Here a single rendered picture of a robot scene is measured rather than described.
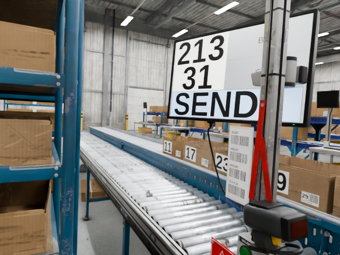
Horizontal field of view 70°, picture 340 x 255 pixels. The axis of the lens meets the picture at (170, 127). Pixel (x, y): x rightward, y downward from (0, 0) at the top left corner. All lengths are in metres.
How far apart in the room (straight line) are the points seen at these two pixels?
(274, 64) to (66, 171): 0.52
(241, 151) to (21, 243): 0.55
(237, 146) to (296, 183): 0.68
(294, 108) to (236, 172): 0.22
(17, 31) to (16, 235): 0.44
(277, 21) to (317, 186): 0.81
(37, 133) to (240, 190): 0.51
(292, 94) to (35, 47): 0.63
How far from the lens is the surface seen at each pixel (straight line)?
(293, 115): 0.71
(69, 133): 0.58
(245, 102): 0.76
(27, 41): 0.63
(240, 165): 0.66
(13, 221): 0.65
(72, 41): 0.60
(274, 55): 0.61
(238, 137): 0.66
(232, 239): 1.17
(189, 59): 0.91
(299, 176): 1.29
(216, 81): 0.82
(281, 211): 0.54
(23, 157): 0.63
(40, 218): 0.65
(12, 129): 0.62
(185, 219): 1.31
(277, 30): 0.62
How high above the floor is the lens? 1.27
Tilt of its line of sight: 3 degrees down
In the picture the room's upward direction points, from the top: 3 degrees clockwise
